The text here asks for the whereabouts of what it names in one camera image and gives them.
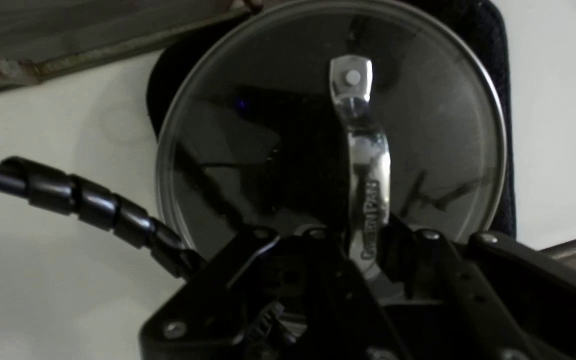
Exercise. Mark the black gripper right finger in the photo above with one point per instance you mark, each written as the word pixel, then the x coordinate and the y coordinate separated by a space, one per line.
pixel 489 299

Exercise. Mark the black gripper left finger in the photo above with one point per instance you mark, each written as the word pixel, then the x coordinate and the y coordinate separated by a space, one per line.
pixel 266 296

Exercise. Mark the glass pot lid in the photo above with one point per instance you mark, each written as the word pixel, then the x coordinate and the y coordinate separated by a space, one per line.
pixel 268 133

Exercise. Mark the white gas stove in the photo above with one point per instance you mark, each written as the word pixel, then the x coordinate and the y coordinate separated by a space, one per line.
pixel 77 293

